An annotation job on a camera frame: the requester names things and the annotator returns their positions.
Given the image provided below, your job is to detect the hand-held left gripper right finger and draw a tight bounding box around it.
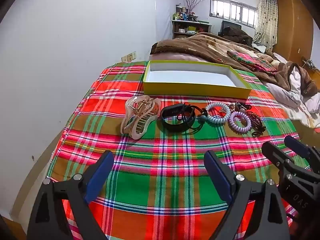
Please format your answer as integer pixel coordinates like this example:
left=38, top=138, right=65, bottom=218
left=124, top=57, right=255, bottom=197
left=204, top=150, right=292, bottom=240

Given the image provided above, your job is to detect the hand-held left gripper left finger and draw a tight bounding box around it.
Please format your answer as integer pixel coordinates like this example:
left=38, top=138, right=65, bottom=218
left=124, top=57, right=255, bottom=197
left=26, top=151, right=115, bottom=240

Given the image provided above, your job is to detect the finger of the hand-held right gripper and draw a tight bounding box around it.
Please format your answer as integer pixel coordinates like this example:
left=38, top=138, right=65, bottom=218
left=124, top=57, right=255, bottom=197
left=284, top=135, right=320, bottom=175
left=261, top=141, right=296, bottom=172

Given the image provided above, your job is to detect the purple spiral hair tie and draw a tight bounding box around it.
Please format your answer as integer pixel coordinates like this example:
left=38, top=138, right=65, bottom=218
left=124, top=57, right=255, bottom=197
left=228, top=111, right=252, bottom=133

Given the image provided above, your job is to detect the light blue spiral hair tie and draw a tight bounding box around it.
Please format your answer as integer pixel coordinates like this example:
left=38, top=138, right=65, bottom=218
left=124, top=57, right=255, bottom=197
left=205, top=102, right=232, bottom=124

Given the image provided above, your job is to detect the black elastic hair tie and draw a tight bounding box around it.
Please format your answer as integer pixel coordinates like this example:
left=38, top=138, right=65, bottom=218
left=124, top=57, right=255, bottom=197
left=176, top=102, right=209, bottom=134

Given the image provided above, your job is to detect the black wrist band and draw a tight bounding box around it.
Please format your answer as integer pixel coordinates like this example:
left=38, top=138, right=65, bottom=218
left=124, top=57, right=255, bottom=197
left=160, top=104, right=196, bottom=132

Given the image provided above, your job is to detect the translucent beige hair claw clip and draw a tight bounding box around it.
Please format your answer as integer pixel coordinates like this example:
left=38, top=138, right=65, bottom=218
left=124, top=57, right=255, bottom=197
left=121, top=95, right=162, bottom=140

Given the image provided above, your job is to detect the yellow-green cardboard box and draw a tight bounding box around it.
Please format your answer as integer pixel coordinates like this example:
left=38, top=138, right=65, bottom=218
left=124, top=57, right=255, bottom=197
left=143, top=60, right=252, bottom=99

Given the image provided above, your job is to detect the plaid bed sheet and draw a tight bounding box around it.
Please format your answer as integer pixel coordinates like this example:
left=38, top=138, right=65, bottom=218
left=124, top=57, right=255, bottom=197
left=46, top=60, right=300, bottom=240

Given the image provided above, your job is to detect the white duvet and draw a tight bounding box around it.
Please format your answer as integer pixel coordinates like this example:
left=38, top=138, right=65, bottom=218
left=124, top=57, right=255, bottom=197
left=266, top=52, right=320, bottom=128

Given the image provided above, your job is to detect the folded plaid cloth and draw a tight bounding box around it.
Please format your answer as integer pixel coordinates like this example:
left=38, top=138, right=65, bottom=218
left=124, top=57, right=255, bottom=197
left=226, top=50, right=278, bottom=75

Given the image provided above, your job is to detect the wooden wardrobe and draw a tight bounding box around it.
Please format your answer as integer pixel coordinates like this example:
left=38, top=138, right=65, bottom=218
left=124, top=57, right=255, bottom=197
left=272, top=0, right=314, bottom=67

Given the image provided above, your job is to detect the black jacket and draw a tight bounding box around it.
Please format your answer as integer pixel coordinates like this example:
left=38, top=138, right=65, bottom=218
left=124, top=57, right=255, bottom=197
left=219, top=26, right=253, bottom=46

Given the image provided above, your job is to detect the pink quilt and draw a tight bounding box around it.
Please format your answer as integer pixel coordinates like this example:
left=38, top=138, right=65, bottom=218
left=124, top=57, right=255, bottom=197
left=149, top=52, right=208, bottom=63

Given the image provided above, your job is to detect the patterned curtain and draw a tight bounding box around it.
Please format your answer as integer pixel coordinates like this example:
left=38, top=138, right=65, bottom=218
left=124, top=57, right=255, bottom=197
left=252, top=0, right=278, bottom=50

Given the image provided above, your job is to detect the brown fleece blanket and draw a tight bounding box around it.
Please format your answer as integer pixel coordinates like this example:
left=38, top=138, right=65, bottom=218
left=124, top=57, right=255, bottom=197
left=150, top=32, right=318, bottom=97

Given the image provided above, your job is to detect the barred window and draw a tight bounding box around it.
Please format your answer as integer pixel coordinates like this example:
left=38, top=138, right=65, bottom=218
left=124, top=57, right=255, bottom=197
left=209, top=0, right=258, bottom=29

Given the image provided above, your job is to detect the wooden shelf unit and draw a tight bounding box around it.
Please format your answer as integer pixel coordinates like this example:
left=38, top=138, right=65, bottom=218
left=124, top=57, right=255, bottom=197
left=172, top=20, right=212, bottom=40

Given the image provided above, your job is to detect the group of bottles and jars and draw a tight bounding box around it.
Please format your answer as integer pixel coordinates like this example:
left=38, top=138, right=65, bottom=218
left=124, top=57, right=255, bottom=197
left=174, top=4, right=199, bottom=22

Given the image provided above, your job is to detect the vase with bare branches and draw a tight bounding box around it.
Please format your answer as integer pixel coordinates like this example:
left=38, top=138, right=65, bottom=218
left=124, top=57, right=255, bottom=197
left=184, top=0, right=208, bottom=15

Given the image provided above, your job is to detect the dark red beaded bracelet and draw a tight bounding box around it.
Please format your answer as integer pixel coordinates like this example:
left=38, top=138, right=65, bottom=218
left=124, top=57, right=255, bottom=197
left=246, top=111, right=267, bottom=133

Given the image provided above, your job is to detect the wall socket panel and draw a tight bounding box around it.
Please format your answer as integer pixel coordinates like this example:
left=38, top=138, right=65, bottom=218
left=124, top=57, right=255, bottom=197
left=121, top=52, right=137, bottom=63

